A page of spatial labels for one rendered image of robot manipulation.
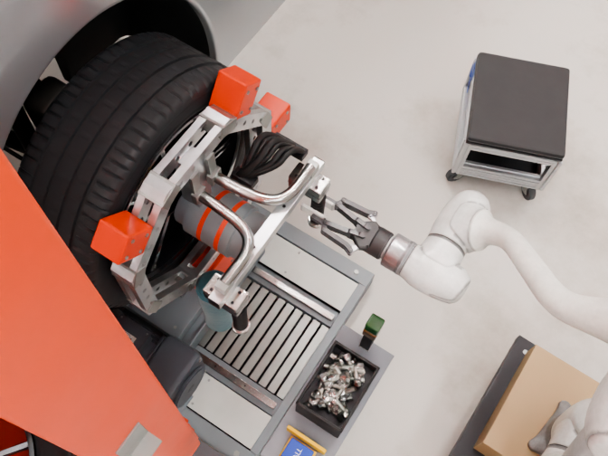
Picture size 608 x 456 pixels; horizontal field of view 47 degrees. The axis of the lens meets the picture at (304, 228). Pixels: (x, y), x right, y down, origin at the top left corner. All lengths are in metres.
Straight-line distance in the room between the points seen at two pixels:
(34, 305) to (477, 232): 1.19
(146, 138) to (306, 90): 1.58
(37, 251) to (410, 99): 2.46
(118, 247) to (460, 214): 0.80
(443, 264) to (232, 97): 0.62
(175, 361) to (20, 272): 1.44
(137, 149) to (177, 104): 0.13
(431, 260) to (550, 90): 1.22
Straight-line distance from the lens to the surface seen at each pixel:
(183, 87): 1.53
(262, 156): 1.57
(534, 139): 2.58
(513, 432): 2.10
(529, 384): 2.16
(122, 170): 1.45
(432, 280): 1.65
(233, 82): 1.53
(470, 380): 2.53
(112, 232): 1.42
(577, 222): 2.89
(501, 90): 2.67
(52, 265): 0.68
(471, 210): 1.71
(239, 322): 1.62
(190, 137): 1.51
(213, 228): 1.64
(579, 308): 1.48
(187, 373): 2.05
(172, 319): 2.29
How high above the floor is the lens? 2.38
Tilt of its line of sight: 65 degrees down
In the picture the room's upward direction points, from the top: 5 degrees clockwise
